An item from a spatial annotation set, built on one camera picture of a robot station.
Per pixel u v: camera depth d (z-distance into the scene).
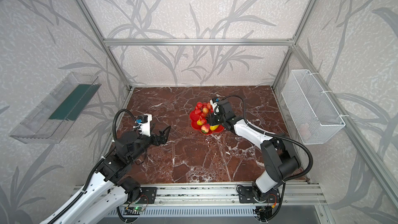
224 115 0.69
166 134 0.66
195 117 0.98
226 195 0.75
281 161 0.44
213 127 0.94
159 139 0.64
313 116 0.62
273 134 0.49
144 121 0.60
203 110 0.88
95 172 0.50
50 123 0.64
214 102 0.80
